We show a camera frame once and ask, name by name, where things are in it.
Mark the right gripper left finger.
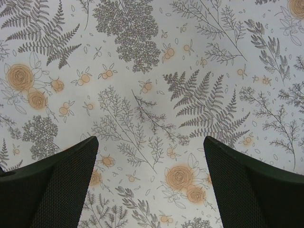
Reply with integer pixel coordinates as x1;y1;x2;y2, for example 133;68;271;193
0;136;98;228

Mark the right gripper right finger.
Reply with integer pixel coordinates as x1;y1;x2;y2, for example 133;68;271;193
203;136;304;228

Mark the floral table cloth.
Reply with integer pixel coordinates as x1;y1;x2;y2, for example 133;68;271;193
0;0;304;228

